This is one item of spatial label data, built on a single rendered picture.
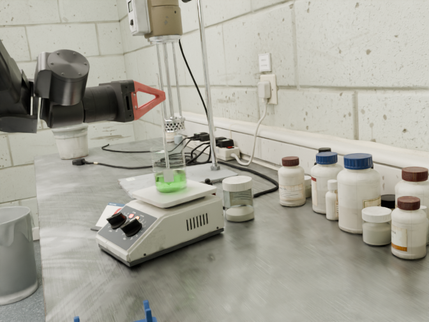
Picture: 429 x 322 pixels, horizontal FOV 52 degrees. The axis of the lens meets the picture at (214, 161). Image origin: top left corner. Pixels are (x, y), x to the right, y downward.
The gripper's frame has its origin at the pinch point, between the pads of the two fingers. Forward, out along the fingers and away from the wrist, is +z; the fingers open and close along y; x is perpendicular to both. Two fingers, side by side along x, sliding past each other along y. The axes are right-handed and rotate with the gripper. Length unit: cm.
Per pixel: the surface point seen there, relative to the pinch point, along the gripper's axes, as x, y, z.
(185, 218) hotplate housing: 20.6, -7.4, -1.7
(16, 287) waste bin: 92, 157, -13
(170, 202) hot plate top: 17.2, -7.0, -4.0
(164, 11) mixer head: -19.3, 31.1, 19.5
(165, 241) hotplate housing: 23.4, -7.7, -6.2
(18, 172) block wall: 50, 245, 10
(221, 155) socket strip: 24, 47, 43
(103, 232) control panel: 22.5, 2.6, -12.9
